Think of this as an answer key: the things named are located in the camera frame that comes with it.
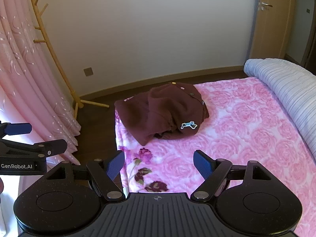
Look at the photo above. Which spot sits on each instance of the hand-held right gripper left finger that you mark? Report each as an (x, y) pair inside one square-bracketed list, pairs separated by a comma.
[(115, 165)]

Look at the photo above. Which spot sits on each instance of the wooden door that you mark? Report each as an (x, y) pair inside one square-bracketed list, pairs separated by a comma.
[(274, 29)]

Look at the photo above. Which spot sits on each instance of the brown knit sweater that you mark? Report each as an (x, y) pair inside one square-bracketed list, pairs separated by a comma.
[(148, 108)]

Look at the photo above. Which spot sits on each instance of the wooden coat rack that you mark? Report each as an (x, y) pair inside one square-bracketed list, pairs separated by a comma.
[(57, 61)]

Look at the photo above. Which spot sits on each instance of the pink rose-pattern blanket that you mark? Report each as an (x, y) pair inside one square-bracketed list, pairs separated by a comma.
[(246, 133)]

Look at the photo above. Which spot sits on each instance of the brown wall socket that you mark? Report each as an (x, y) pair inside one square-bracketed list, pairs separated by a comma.
[(88, 72)]

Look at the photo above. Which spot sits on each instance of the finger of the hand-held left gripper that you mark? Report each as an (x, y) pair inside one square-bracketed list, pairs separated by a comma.
[(19, 127), (53, 145)]

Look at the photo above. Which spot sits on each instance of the pink patterned curtain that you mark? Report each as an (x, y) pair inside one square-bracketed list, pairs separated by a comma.
[(19, 66)]

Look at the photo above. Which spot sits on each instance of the grey-blue striped quilt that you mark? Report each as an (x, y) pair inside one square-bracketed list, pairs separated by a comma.
[(291, 86)]

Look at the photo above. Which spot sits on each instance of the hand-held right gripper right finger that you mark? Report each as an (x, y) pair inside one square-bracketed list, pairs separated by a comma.
[(202, 164)]

